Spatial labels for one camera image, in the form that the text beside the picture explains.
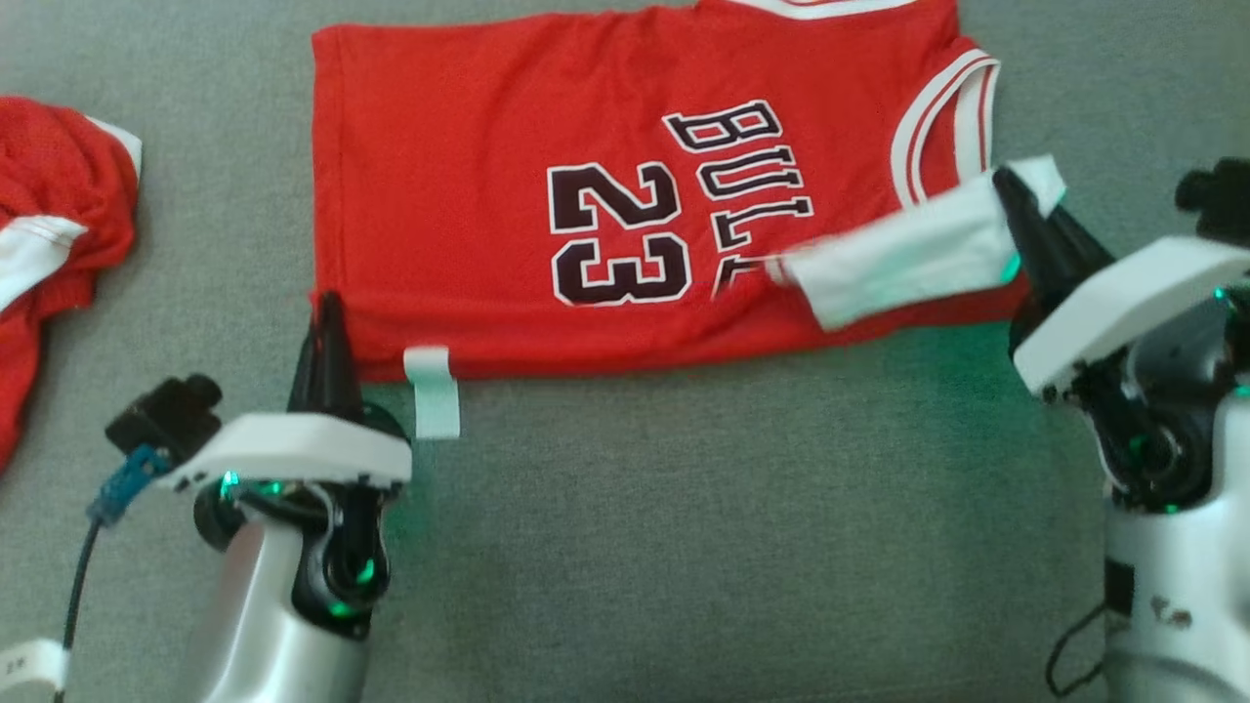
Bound white cable tag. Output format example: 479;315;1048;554
0;639;71;696

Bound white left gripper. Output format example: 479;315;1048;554
156;291;414;523

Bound large grey sofa seat cushion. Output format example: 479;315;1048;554
0;0;1250;703

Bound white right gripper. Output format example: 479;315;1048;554
991;166;1250;411

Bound red Bulls 23 jersey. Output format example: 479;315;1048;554
311;0;1067;442

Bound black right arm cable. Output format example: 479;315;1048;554
1045;603;1111;696

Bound red shorts with white panels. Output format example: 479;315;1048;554
0;95;144;472

